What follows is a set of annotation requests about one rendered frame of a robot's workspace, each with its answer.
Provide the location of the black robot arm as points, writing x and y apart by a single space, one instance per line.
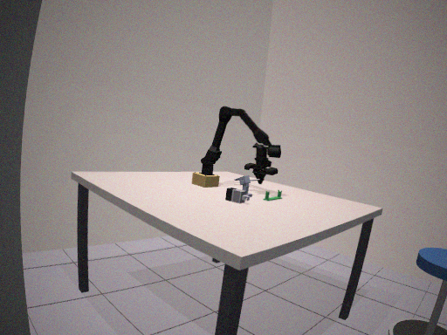
214 152

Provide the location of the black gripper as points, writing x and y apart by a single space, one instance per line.
260 169

